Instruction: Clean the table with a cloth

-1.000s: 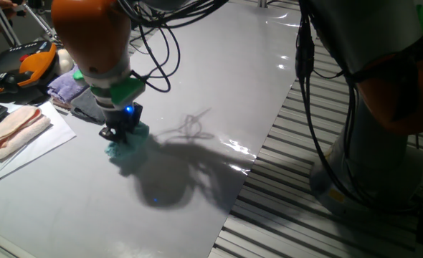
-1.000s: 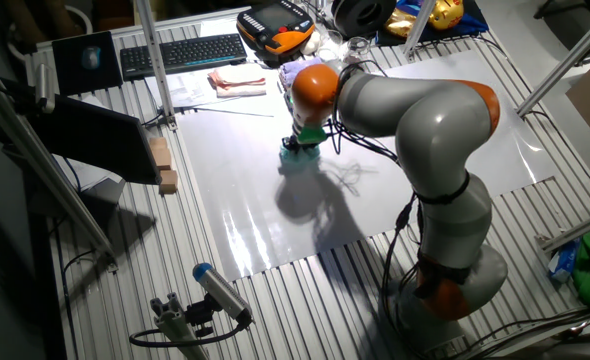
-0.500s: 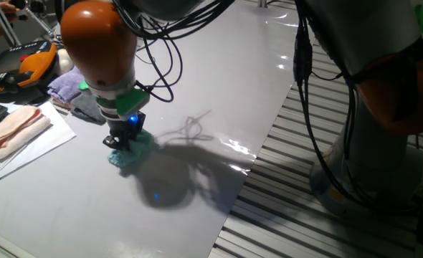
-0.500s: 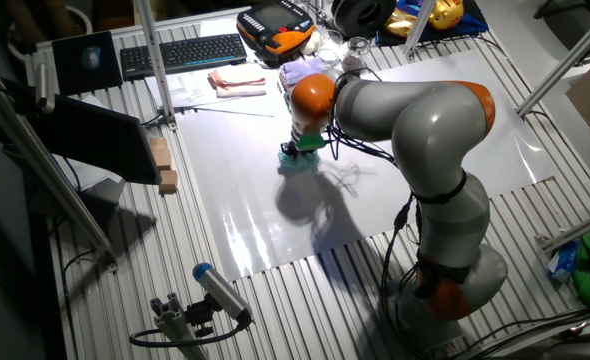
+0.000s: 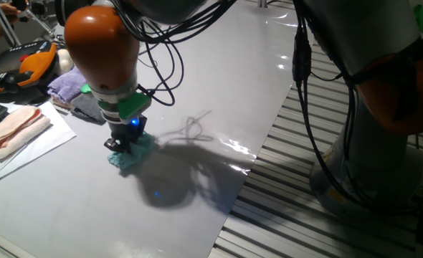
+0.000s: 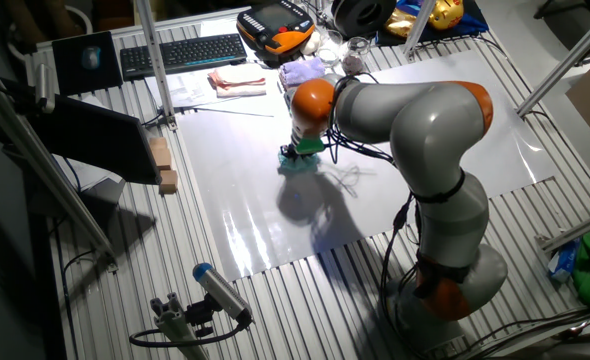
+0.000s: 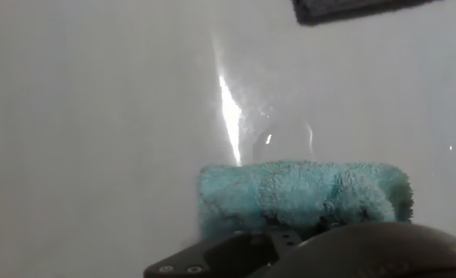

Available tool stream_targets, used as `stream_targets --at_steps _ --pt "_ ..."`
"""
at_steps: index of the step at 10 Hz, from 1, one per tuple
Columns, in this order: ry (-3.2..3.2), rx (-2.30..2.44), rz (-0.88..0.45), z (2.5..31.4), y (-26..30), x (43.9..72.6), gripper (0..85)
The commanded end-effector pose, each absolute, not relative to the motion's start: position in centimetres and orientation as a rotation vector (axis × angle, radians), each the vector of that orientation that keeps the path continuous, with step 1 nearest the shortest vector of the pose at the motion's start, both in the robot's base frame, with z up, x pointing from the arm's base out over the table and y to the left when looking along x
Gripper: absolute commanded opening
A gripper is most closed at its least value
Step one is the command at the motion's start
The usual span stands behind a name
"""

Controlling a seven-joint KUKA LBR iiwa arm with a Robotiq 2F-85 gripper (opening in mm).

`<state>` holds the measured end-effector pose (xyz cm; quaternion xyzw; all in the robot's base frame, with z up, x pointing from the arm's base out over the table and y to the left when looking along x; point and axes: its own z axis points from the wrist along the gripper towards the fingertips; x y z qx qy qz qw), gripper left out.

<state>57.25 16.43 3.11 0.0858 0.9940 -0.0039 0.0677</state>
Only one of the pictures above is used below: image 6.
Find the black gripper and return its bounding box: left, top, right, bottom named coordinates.
left=279, top=142, right=306, bottom=162

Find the teal microfibre cloth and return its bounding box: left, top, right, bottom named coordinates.
left=277, top=152, right=321, bottom=175

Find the pink folded cloth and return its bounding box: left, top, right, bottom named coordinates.
left=215, top=83, right=268, bottom=99
left=207, top=63, right=268, bottom=91

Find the purple folded cloth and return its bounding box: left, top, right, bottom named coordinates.
left=278, top=56, right=328, bottom=91

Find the blue cloth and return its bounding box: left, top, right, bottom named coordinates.
left=374, top=0, right=490, bottom=47

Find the glossy white table sheet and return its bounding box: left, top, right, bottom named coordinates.
left=174, top=47, right=559, bottom=282

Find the clear glass cup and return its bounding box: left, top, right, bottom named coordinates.
left=318, top=28, right=345, bottom=69

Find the white egg-shaped object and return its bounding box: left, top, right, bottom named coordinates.
left=299, top=30, right=322, bottom=56

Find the glass jar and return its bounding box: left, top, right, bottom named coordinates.
left=341, top=36, right=372, bottom=76

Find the white printed paper sheet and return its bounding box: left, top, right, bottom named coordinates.
left=144, top=69, right=241, bottom=109

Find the wooden block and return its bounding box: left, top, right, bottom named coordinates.
left=148, top=136, right=174, bottom=171
left=158, top=168, right=180, bottom=195

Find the black and orange teach pendant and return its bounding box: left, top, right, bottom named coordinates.
left=235, top=0, right=317, bottom=64

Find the black computer keyboard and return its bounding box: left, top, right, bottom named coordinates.
left=119, top=32, right=249, bottom=82

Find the black filament spool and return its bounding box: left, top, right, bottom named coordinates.
left=330, top=0, right=399, bottom=40

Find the gold foil bag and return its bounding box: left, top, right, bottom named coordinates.
left=385, top=7, right=421, bottom=40

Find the black monitor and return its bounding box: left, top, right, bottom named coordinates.
left=22, top=92, right=164, bottom=186

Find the golden piggy bank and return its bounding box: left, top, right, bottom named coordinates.
left=427, top=0, right=465, bottom=31

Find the grey computer mouse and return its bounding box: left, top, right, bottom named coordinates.
left=80, top=45, right=102, bottom=71

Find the black mouse pad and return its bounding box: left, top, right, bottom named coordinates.
left=51, top=30, right=125, bottom=97

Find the blue tissue pack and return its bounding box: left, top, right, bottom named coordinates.
left=547, top=238, right=582, bottom=284

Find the green printed wrist mount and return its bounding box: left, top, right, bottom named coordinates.
left=294, top=137, right=326, bottom=156

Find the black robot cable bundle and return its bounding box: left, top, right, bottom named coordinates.
left=324, top=72, right=426, bottom=360

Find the silver camera with blue cap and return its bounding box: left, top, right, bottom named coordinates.
left=192, top=262, right=255, bottom=326

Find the aluminium frame post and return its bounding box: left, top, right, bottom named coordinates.
left=134, top=0, right=179, bottom=132
left=402, top=0, right=437, bottom=57

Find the black camera bracket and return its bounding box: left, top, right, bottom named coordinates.
left=184, top=293, right=222, bottom=339

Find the aluminium extrusion camera stand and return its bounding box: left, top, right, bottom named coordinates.
left=149, top=292, right=211, bottom=360

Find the black camera cable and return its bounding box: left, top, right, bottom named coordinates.
left=128, top=319, right=252, bottom=349

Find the slanted aluminium frame beam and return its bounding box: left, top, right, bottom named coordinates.
left=0, top=69, right=119, bottom=274

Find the silver bar-shaped camera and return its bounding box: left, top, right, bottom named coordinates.
left=34, top=62, right=56, bottom=114

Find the aluminium frame bar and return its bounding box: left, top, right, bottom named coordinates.
left=517, top=2, right=590, bottom=117
left=534, top=204, right=590, bottom=253

